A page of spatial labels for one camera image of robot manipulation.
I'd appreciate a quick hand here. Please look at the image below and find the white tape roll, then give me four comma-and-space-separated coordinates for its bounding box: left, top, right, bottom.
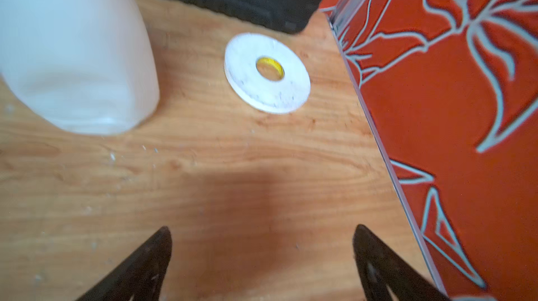
224, 33, 311, 114

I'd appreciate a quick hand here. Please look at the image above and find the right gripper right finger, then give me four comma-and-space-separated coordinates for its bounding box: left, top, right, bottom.
353, 224, 449, 300

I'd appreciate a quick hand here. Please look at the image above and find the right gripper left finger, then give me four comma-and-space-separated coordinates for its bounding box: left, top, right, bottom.
78, 226, 172, 301

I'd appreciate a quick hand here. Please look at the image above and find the white spray bottle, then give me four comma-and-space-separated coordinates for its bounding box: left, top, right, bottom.
1, 0, 160, 135

